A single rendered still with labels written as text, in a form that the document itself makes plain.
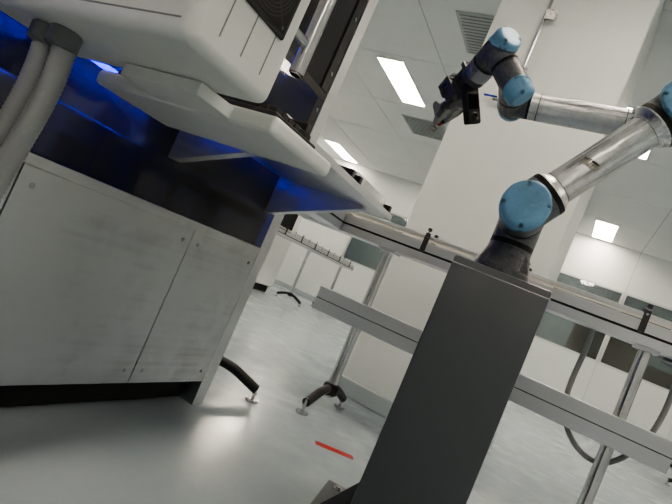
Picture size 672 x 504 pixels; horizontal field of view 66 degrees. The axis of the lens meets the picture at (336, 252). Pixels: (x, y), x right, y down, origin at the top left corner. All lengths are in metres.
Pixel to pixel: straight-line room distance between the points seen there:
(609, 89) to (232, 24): 2.79
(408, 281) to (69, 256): 2.12
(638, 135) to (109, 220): 1.27
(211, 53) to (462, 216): 2.52
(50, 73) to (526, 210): 1.00
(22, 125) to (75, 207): 0.42
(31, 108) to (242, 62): 0.35
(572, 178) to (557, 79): 2.04
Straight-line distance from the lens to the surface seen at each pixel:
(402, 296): 3.07
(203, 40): 0.69
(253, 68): 0.76
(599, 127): 1.58
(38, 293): 1.35
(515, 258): 1.42
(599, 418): 2.36
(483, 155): 3.20
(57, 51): 0.95
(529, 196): 1.31
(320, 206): 1.73
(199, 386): 1.96
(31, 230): 1.28
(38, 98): 0.94
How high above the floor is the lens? 0.61
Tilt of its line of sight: 3 degrees up
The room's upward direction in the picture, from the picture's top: 23 degrees clockwise
